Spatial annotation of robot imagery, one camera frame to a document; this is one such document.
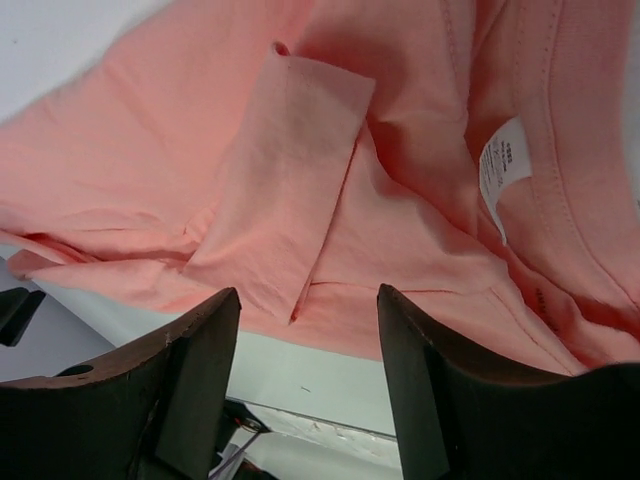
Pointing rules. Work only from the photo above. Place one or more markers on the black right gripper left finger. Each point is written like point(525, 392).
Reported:
point(147, 410)

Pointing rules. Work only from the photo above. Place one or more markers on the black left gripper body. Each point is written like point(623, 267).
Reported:
point(17, 308)

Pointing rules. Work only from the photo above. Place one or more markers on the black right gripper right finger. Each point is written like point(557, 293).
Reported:
point(462, 411)

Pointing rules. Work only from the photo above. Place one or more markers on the salmon orange t-shirt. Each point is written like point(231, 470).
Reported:
point(469, 153)

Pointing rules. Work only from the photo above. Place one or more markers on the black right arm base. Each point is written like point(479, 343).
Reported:
point(229, 456)

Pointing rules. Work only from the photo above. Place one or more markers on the white foam front panel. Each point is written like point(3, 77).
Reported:
point(303, 447)

